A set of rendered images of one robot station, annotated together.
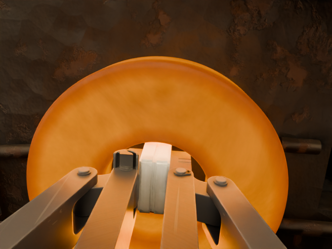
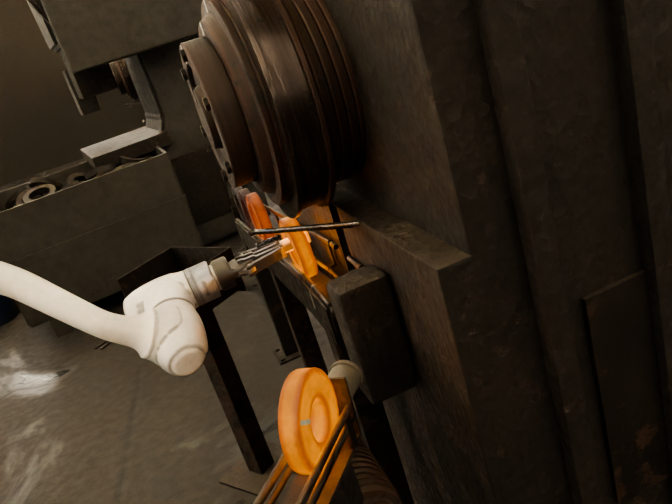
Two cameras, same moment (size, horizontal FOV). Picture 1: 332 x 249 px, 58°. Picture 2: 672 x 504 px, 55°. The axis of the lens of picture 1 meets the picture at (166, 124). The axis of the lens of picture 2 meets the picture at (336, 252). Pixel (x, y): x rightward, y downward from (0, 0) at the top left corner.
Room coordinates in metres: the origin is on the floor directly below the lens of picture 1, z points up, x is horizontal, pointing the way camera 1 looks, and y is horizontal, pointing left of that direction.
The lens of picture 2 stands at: (-0.11, -1.42, 1.26)
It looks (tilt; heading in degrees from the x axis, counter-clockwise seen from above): 21 degrees down; 75
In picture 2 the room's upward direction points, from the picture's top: 17 degrees counter-clockwise
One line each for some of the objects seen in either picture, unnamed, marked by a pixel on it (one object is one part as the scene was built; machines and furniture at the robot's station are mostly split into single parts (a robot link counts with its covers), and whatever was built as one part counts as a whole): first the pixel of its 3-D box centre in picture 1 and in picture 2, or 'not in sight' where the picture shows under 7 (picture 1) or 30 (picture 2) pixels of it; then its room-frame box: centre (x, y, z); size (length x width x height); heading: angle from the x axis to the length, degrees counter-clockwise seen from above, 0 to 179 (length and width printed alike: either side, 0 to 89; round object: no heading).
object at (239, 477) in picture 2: not in sight; (218, 371); (-0.11, 0.34, 0.36); 0.26 x 0.20 x 0.72; 123
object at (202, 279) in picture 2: not in sight; (204, 282); (-0.06, 0.01, 0.75); 0.09 x 0.06 x 0.09; 88
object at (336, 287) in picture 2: not in sight; (374, 333); (0.18, -0.40, 0.68); 0.11 x 0.08 x 0.24; 178
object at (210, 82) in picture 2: not in sight; (216, 115); (0.07, -0.16, 1.11); 0.28 x 0.06 x 0.28; 88
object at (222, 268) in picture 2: not in sight; (233, 269); (0.01, 0.01, 0.76); 0.09 x 0.08 x 0.07; 178
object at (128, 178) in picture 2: not in sight; (97, 229); (-0.43, 2.61, 0.39); 1.03 x 0.83 x 0.79; 2
